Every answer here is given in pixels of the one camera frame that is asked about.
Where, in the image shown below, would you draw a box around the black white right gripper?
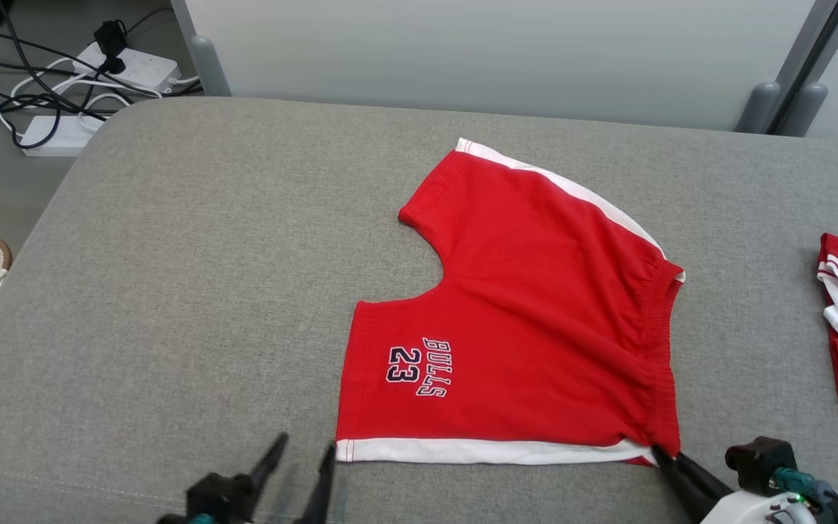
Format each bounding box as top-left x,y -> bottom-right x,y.
650,437 -> 838,524

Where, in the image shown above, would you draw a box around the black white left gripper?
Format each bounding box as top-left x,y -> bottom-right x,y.
157,432 -> 338,524

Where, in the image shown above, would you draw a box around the red white Bulls shorts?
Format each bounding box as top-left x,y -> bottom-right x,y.
335,138 -> 685,467

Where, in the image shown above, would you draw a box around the teal right gripper connector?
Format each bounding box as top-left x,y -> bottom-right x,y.
772,468 -> 827,503

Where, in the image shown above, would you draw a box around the plain white power strip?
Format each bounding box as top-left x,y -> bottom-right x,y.
20,115 -> 103,157

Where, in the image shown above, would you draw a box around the white power strip with plug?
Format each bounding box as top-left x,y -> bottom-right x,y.
73,41 -> 180,94

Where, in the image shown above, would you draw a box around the black power plug adapter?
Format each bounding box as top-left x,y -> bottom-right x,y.
94,20 -> 129,74

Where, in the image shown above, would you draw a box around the wide white partition panel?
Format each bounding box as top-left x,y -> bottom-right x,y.
186,0 -> 820,132

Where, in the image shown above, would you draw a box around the grey double partition post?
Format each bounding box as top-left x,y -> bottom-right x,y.
735,0 -> 838,138

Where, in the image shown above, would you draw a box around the grey slanted partition post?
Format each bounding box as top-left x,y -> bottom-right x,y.
170,0 -> 232,97

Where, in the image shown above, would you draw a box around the white power strips with cables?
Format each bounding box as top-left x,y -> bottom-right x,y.
0,0 -> 201,150

